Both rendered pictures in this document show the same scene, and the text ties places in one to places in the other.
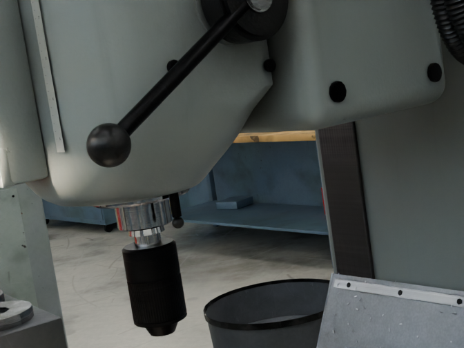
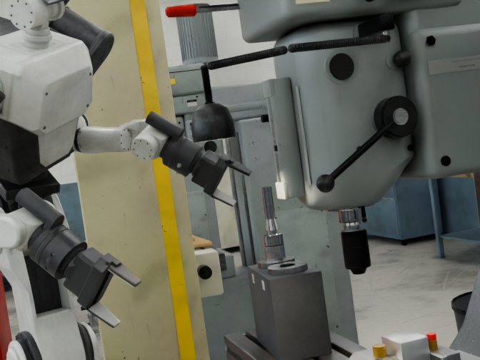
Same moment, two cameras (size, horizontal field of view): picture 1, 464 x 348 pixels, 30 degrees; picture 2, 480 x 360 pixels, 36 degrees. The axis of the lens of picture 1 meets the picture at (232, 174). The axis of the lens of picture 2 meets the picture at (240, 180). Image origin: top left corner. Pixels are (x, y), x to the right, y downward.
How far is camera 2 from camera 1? 0.62 m
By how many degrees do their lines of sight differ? 22
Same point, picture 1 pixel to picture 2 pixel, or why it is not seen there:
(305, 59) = (428, 144)
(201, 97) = (373, 162)
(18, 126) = (293, 173)
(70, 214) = (373, 229)
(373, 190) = not seen: outside the picture
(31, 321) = (306, 271)
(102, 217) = (399, 233)
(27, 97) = (297, 161)
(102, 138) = (321, 180)
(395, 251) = not seen: outside the picture
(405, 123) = not seen: outside the picture
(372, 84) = (468, 156)
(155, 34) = (351, 135)
